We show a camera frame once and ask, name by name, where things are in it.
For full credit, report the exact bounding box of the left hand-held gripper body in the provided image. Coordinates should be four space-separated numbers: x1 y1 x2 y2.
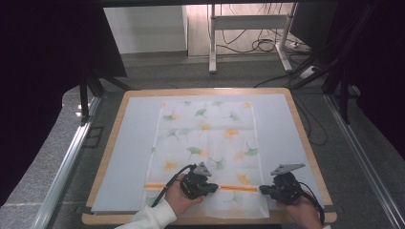
179 161 212 201

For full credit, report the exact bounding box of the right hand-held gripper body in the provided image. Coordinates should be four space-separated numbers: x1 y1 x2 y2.
269 162 304 205

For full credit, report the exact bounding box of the white leaf-print cloth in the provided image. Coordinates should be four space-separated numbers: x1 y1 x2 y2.
140 99 270 220

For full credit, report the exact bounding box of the person's left hand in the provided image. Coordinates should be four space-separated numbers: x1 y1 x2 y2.
163 181 205 218

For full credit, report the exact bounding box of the person's right hand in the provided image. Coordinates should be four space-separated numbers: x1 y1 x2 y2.
276 193 323 229

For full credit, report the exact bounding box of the light blue table mat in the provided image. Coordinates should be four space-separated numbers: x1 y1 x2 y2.
90 93 326 215

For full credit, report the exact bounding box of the wooden framed work board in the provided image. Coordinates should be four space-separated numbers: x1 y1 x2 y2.
81 87 338 226

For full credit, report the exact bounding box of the black metal stand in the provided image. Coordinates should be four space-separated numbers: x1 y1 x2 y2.
77 65 139 126
289 0 376 126

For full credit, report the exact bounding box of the white power strip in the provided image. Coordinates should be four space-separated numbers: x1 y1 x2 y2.
298 65 317 80

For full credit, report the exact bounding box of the dark curtain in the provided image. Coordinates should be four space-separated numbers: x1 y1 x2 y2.
337 0 405 160
0 0 128 208

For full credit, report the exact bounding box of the white cabinet panel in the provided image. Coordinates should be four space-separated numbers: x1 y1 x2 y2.
103 5 189 55

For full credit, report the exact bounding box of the left hand-held gripper black cable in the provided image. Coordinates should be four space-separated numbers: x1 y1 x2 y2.
150 163 198 209

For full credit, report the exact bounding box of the hand-held gripper black cable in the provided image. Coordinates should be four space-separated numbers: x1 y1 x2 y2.
150 163 198 209
298 180 326 226

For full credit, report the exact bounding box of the right hand-held gripper black cable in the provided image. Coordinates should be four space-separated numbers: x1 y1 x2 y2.
298 180 326 226

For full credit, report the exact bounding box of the black floor cable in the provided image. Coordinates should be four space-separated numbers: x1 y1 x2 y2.
253 72 329 147

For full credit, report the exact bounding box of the aluminium rail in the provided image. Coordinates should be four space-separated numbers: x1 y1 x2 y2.
322 94 405 229
31 96 102 229

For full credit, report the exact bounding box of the tangle of black floor cables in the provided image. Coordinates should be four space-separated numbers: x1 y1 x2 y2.
219 3 312 55

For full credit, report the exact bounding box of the white desk frame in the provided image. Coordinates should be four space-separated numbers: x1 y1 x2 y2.
207 3 294 75

